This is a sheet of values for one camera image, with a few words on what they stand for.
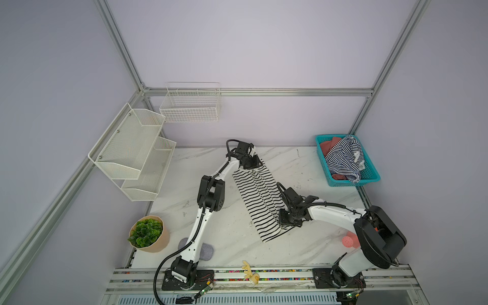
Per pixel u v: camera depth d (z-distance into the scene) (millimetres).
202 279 732
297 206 732
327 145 1114
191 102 959
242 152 923
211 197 703
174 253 677
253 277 727
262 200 956
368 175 1001
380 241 445
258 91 930
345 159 1071
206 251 782
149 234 743
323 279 734
